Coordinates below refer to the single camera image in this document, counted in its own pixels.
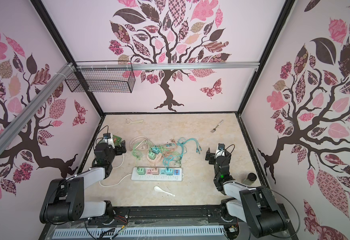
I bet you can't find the light green charger plug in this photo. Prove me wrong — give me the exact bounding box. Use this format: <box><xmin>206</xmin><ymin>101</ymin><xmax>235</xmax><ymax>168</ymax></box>
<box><xmin>137</xmin><ymin>168</ymin><xmax>146</xmax><ymax>175</ymax></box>

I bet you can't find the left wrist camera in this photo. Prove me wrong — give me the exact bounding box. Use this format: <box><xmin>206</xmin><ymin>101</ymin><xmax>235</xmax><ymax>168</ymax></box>
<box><xmin>103</xmin><ymin>133</ymin><xmax>115</xmax><ymax>148</ymax></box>

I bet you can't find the tangled charging cables bundle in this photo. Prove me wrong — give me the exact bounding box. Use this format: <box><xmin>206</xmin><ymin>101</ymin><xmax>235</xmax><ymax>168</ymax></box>
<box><xmin>131</xmin><ymin>137</ymin><xmax>202</xmax><ymax>169</ymax></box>

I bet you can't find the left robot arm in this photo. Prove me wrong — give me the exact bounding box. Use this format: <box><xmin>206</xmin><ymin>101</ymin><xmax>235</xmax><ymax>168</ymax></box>
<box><xmin>40</xmin><ymin>141</ymin><xmax>127</xmax><ymax>224</ymax></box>

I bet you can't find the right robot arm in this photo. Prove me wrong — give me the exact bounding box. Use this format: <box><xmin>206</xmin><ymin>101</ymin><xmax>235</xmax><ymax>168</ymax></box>
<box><xmin>205</xmin><ymin>150</ymin><xmax>288</xmax><ymax>238</ymax></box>

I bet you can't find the teal USB charger plug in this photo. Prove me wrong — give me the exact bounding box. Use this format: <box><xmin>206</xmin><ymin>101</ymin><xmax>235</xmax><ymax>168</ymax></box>
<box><xmin>151</xmin><ymin>147</ymin><xmax>161</xmax><ymax>154</ymax></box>

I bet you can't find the black wire basket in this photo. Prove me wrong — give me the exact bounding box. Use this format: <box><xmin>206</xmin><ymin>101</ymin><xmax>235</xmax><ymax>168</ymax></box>
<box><xmin>65</xmin><ymin>60</ymin><xmax>136</xmax><ymax>94</ymax></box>

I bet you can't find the green USB charger plug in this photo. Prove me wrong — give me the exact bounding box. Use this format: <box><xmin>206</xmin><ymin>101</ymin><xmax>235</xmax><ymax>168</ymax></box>
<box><xmin>147</xmin><ymin>152</ymin><xmax>157</xmax><ymax>160</ymax></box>

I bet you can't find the green snack packet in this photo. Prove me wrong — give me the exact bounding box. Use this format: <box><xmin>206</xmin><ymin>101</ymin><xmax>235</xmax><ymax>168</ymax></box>
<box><xmin>113</xmin><ymin>135</ymin><xmax>122</xmax><ymax>145</ymax></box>

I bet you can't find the white multicolour power strip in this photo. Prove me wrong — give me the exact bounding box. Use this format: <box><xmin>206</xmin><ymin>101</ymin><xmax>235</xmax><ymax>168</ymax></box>
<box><xmin>131</xmin><ymin>167</ymin><xmax>184</xmax><ymax>182</ymax></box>

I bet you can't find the pale yellow peeler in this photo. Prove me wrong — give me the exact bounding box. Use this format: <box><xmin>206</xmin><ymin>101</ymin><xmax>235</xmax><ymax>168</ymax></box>
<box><xmin>125</xmin><ymin>118</ymin><xmax>144</xmax><ymax>125</ymax></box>

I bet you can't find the metal fork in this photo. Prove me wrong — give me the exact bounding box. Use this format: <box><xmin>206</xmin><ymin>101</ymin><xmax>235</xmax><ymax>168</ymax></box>
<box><xmin>210</xmin><ymin>120</ymin><xmax>224</xmax><ymax>133</ymax></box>

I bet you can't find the pink cable of round socket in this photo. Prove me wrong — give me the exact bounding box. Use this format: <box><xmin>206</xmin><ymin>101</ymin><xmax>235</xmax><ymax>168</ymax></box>
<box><xmin>129</xmin><ymin>135</ymin><xmax>150</xmax><ymax>151</ymax></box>

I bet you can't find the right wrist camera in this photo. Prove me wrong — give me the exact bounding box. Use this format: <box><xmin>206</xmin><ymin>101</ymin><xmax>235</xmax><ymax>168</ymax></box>
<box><xmin>215</xmin><ymin>143</ymin><xmax>226</xmax><ymax>159</ymax></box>

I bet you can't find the aluminium rail left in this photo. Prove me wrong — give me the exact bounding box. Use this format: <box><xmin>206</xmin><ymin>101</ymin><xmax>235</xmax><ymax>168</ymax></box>
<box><xmin>0</xmin><ymin>63</ymin><xmax>75</xmax><ymax>155</ymax></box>

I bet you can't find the white ceramic spoon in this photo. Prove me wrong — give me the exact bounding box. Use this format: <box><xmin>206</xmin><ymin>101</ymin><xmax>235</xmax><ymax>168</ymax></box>
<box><xmin>154</xmin><ymin>186</ymin><xmax>175</xmax><ymax>197</ymax></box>

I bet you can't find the round pink power socket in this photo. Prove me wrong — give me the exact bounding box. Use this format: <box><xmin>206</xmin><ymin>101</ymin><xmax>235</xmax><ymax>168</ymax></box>
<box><xmin>146</xmin><ymin>152</ymin><xmax>163</xmax><ymax>166</ymax></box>

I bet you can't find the glass jar black lid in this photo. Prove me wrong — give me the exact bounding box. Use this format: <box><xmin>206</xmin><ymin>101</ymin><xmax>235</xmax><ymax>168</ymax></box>
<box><xmin>242</xmin><ymin>173</ymin><xmax>257</xmax><ymax>186</ymax></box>

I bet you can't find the white power strip cable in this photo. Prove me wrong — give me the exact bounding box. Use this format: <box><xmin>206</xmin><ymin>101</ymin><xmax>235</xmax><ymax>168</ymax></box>
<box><xmin>98</xmin><ymin>152</ymin><xmax>133</xmax><ymax>188</ymax></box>

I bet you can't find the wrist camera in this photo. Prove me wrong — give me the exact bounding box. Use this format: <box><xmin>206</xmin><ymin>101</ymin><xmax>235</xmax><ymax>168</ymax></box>
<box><xmin>215</xmin><ymin>143</ymin><xmax>226</xmax><ymax>159</ymax></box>
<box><xmin>103</xmin><ymin>133</ymin><xmax>115</xmax><ymax>148</ymax></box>

